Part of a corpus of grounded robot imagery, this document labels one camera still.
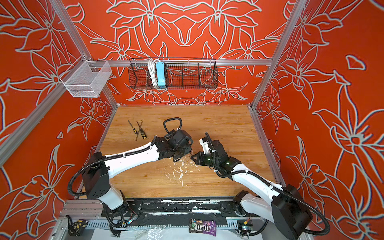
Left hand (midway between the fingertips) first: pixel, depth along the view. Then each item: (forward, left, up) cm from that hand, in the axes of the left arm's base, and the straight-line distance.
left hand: (192, 147), depth 80 cm
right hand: (-6, +2, -1) cm, 6 cm away
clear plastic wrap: (-38, +17, -14) cm, 44 cm away
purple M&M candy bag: (-34, -8, -12) cm, 37 cm away
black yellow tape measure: (-38, +51, -11) cm, 65 cm away
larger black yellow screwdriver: (+18, +37, -13) cm, 43 cm away
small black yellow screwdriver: (+19, +43, -13) cm, 49 cm away
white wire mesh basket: (+35, +70, +18) cm, 80 cm away
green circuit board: (-32, -27, -14) cm, 44 cm away
